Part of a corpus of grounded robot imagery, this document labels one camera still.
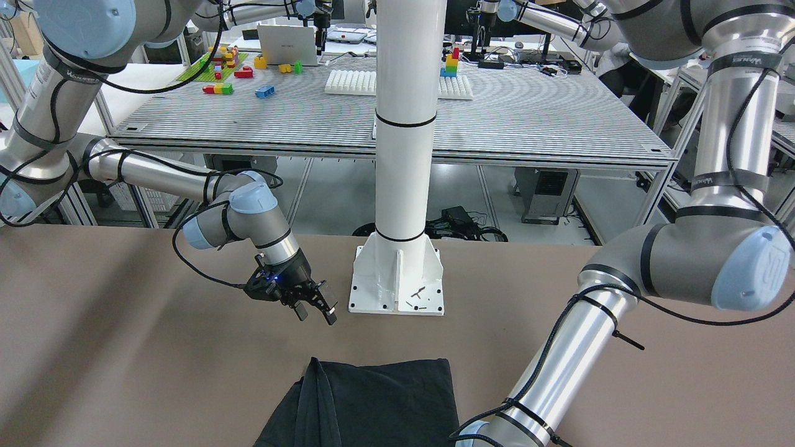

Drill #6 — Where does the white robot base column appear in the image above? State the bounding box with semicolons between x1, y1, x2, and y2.
347;1;446;316

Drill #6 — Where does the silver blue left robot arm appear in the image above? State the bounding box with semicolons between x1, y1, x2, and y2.
448;1;793;446

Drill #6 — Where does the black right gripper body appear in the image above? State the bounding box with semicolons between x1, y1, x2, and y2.
268;250;324;306

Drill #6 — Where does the white laptop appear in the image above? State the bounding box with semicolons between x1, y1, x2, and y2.
257;25;319;67

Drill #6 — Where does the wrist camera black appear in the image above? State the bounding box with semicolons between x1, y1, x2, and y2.
243;253;282;302

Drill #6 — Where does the black graphic t-shirt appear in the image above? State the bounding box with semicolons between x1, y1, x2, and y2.
255;358;459;446

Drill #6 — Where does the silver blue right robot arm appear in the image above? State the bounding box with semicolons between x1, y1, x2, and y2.
2;1;336;325

